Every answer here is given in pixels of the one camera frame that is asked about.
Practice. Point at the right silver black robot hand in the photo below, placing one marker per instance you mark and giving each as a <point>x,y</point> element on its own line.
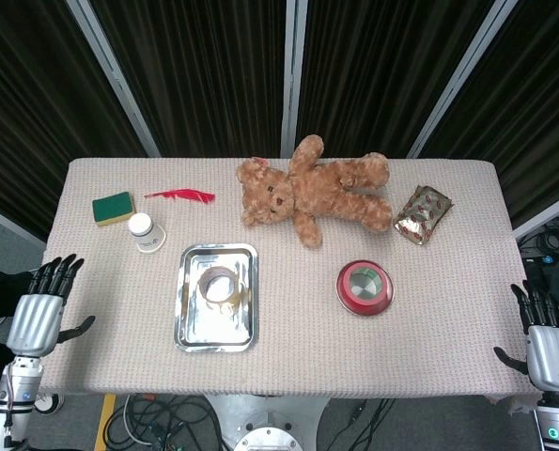
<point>554,357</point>

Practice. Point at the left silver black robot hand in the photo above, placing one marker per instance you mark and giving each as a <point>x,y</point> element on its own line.
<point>35,324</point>

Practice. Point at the yellow clear tape roll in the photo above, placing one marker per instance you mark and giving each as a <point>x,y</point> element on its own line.
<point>234,287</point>

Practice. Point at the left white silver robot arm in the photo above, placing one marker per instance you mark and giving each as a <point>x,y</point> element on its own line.
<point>11,404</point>

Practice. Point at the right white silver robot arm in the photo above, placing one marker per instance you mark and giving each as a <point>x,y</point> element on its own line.
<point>558,423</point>

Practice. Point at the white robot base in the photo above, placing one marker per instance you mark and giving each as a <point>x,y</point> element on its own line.
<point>269,423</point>

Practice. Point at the white caster wheel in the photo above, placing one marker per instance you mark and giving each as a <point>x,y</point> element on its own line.
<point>49,404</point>

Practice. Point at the green yellow sponge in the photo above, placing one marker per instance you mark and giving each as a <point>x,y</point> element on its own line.
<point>113,206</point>

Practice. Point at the white paper cup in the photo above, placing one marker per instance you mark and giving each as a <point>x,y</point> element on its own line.
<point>148,236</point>

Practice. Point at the rectangular stainless steel tray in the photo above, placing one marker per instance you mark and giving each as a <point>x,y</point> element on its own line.
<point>222,329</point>

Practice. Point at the gold red snack packet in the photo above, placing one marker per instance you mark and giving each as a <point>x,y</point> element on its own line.
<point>422,216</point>

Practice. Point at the red wrapper strip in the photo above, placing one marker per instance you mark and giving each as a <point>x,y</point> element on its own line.
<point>185,195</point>

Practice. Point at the round stainless steel dish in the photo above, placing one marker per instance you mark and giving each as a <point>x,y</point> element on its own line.
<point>366,284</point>

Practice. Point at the beige woven tablecloth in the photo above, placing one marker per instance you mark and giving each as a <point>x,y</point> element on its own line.
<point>307,371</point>

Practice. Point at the brown teddy bear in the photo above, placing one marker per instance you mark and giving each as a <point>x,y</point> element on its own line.
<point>326,192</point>

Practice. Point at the white partition rail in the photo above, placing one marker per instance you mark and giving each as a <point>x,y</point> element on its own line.
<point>6,221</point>
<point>549,218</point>

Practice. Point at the white partition post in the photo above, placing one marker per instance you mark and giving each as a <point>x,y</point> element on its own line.
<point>294,75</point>
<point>114,75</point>
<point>462,80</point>

